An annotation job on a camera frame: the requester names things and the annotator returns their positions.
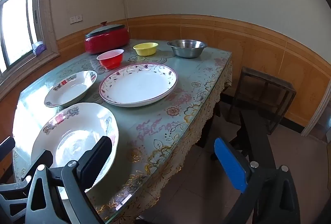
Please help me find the red plastic bowl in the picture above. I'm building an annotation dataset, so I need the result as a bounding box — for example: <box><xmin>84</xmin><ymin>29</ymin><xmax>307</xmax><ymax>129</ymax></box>
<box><xmin>96</xmin><ymin>49</ymin><xmax>125</xmax><ymax>70</ymax></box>

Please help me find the large white dragon-print plate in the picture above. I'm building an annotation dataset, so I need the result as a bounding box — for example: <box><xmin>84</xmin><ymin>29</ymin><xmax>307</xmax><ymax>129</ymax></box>
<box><xmin>30</xmin><ymin>102</ymin><xmax>120</xmax><ymax>201</ymax></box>

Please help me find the dark wooden stool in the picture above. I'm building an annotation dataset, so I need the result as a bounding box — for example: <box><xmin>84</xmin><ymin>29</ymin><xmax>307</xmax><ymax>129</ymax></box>
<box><xmin>228</xmin><ymin>66</ymin><xmax>297</xmax><ymax>135</ymax></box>

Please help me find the red electric cooker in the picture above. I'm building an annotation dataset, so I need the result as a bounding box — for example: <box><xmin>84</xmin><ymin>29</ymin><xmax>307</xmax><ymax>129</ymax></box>
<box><xmin>84</xmin><ymin>28</ymin><xmax>130</xmax><ymax>54</ymax></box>

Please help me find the large floral-rimmed white plate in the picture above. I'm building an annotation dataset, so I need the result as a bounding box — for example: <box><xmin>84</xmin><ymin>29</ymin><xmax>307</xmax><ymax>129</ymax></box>
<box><xmin>99</xmin><ymin>63</ymin><xmax>179</xmax><ymax>108</ymax></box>

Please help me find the stainless steel bowl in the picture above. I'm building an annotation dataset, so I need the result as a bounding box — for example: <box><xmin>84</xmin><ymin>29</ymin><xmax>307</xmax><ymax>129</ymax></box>
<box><xmin>167</xmin><ymin>39</ymin><xmax>208</xmax><ymax>58</ymax></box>

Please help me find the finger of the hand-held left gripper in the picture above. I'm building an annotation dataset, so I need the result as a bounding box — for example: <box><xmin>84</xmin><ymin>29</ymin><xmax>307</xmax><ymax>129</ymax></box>
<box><xmin>0</xmin><ymin>136</ymin><xmax>15</xmax><ymax>162</ymax></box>
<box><xmin>0</xmin><ymin>150</ymin><xmax>53</xmax><ymax>224</ymax></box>

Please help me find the purple tissue pack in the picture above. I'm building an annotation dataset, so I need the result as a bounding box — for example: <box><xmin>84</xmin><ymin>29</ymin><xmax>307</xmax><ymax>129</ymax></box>
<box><xmin>32</xmin><ymin>42</ymin><xmax>46</xmax><ymax>56</ymax></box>

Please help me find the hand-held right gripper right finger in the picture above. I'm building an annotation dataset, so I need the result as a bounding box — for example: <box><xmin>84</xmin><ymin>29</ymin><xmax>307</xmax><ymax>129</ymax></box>
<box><xmin>213</xmin><ymin>137</ymin><xmax>302</xmax><ymax>224</ymax></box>

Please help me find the yellow plastic bowl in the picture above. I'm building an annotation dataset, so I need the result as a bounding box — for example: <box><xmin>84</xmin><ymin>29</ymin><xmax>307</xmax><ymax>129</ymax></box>
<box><xmin>133</xmin><ymin>42</ymin><xmax>159</xmax><ymax>56</ymax></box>

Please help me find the grey cooker lid red knob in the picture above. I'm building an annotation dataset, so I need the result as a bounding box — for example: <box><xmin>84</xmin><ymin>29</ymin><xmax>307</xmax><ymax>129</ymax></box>
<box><xmin>85</xmin><ymin>21</ymin><xmax>127</xmax><ymax>39</ymax></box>

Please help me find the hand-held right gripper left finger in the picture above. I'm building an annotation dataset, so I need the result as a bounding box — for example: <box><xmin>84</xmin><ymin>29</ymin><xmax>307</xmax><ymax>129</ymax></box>
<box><xmin>24</xmin><ymin>135</ymin><xmax>113</xmax><ymax>224</ymax></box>

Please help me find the small white dragon-print plate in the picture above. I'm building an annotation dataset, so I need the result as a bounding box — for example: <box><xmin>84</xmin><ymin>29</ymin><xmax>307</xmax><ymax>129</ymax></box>
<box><xmin>43</xmin><ymin>70</ymin><xmax>98</xmax><ymax>108</ymax></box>

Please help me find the window with stone frame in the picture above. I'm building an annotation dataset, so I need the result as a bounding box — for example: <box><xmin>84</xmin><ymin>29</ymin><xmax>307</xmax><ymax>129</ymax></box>
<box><xmin>0</xmin><ymin>0</ymin><xmax>62</xmax><ymax>85</ymax></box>

